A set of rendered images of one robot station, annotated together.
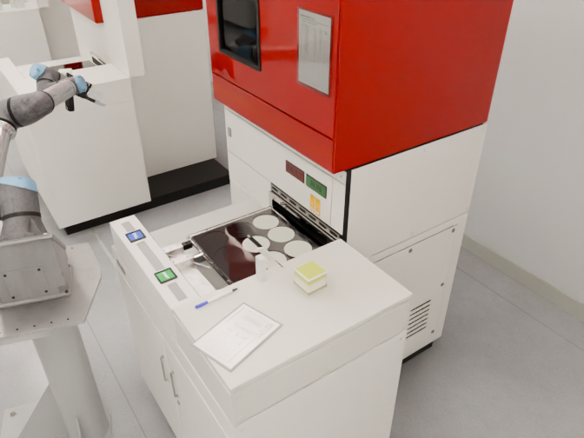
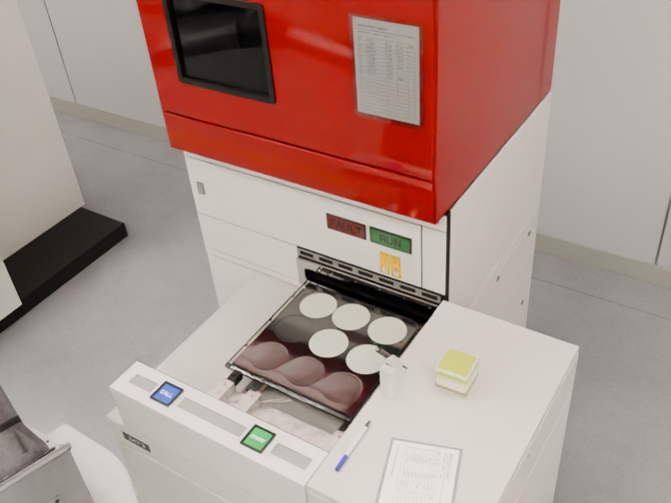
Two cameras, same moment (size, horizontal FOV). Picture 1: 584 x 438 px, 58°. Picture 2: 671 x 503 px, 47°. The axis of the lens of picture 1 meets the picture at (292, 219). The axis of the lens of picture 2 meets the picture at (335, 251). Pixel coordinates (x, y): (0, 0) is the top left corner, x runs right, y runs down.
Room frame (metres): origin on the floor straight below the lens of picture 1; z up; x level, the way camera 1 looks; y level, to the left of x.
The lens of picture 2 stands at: (0.22, 0.56, 2.26)
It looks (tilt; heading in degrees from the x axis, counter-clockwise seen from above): 38 degrees down; 340
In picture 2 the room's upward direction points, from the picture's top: 5 degrees counter-clockwise
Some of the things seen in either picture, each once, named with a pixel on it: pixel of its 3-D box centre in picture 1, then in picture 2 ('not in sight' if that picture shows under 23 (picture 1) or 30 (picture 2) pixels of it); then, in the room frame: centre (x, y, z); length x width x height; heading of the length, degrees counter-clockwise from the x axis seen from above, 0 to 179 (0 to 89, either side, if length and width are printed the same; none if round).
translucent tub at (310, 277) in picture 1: (310, 278); (456, 372); (1.21, -0.05, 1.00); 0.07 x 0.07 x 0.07; 37
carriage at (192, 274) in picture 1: (191, 281); (274, 428); (1.36, 0.34, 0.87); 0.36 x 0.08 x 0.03; 34
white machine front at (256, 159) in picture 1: (278, 175); (310, 236); (1.81, 0.05, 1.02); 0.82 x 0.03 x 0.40; 34
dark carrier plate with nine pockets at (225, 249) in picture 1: (255, 244); (329, 343); (1.53, 0.13, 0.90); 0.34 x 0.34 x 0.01; 34
